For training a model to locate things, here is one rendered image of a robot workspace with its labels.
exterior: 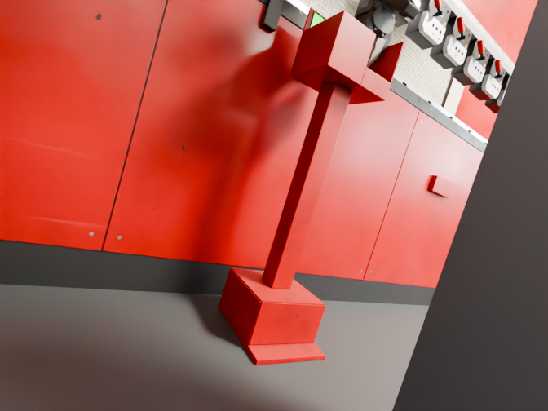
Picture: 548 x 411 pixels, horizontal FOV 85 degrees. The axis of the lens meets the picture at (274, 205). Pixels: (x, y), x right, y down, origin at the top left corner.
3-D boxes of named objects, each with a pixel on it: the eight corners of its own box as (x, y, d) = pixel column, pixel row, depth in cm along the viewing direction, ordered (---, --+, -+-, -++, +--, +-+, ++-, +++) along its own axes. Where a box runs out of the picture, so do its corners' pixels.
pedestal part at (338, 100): (271, 288, 76) (335, 81, 72) (261, 278, 82) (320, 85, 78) (289, 289, 80) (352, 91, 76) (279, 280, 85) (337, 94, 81)
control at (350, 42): (327, 64, 65) (353, -20, 63) (289, 76, 78) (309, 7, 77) (386, 100, 75) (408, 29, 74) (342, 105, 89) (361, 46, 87)
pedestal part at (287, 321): (255, 365, 63) (271, 313, 62) (218, 306, 84) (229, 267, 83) (324, 360, 73) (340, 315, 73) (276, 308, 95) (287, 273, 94)
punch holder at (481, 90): (484, 88, 156) (495, 57, 155) (467, 90, 163) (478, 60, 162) (497, 99, 164) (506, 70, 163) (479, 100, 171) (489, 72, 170)
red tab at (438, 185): (432, 191, 132) (437, 175, 131) (428, 190, 133) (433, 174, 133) (449, 198, 140) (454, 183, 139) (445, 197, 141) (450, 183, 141)
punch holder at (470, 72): (466, 71, 146) (478, 37, 144) (449, 73, 153) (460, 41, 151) (480, 84, 154) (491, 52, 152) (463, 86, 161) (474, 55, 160)
